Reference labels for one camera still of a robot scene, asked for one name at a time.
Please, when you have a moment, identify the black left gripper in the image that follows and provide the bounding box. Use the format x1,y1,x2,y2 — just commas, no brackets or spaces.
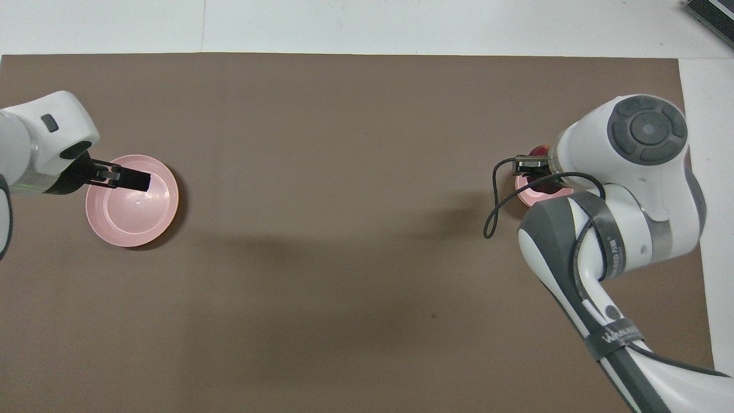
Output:
40,150,152,196

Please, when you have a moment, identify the red apple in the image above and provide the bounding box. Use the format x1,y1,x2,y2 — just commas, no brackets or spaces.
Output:
525,146,568,193

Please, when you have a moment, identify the pink bowl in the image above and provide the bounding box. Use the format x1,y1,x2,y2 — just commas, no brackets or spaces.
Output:
515,171,575,209

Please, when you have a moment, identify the pink plate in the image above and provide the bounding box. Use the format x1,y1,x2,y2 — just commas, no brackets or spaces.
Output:
86,154,179,248

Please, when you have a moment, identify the brown table mat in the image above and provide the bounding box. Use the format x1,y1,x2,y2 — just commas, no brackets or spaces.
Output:
0,53,720,413

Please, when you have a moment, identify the dark ribbed device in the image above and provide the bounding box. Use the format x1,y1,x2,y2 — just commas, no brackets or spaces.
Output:
682,0,734,49

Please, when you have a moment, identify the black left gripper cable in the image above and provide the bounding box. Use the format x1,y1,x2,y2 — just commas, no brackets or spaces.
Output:
0,175,14,260

